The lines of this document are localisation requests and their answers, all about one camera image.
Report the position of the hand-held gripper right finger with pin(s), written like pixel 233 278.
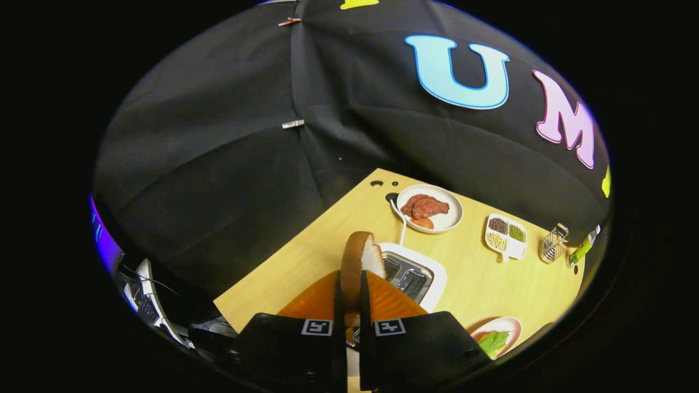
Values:
pixel 420 349

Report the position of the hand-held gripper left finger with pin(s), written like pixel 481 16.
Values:
pixel 284 349

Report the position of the green lettuce leaf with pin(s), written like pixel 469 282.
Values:
pixel 494 344

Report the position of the toasted bread slice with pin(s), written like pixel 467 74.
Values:
pixel 352 262

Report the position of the white toaster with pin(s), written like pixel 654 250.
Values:
pixel 438 273

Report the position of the pink round plate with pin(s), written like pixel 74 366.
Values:
pixel 513 325

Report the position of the red tomato slice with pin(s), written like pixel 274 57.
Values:
pixel 422 223

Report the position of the white round plate with meat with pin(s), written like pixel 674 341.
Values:
pixel 452 218

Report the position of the white divided tray with beans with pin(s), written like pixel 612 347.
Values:
pixel 516 252

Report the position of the brown cooked meat piece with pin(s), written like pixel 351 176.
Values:
pixel 426 206

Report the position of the white and black equipment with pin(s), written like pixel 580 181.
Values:
pixel 150 297

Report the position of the green label plastic bottle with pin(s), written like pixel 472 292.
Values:
pixel 581 248

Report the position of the black backdrop cloth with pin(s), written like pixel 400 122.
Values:
pixel 218 164

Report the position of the lit computer monitor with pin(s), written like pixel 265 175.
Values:
pixel 106 245

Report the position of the white cloth clip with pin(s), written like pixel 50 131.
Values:
pixel 292 124

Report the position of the red cloth clip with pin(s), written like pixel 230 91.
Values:
pixel 289 22

